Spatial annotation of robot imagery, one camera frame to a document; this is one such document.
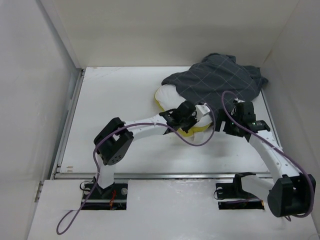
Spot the aluminium front rail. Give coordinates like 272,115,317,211
51,171,276,181

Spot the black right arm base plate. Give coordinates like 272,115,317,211
213,181,265,210

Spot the aluminium left side rail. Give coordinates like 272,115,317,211
45,68,86,180

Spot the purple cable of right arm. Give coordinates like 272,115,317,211
221,90,316,222

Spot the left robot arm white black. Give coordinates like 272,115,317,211
93,100,203,199

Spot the dark grey checked pillowcase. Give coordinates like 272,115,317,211
161,52,270,111

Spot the white pillow with yellow edge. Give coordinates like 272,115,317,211
154,84,212,144

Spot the aluminium rail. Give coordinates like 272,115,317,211
51,171,276,181
253,67,292,176
45,68,86,180

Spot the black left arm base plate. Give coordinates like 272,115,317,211
79,181,128,211

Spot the aluminium right side rail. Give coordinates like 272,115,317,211
253,67,292,176

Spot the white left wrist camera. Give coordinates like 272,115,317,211
195,104,211,119

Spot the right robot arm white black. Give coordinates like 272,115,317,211
215,101,316,218

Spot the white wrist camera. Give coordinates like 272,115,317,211
195,104,211,119
233,98,245,104

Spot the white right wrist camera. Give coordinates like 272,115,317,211
233,98,245,104

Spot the white front cover board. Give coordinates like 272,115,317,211
28,179,319,240

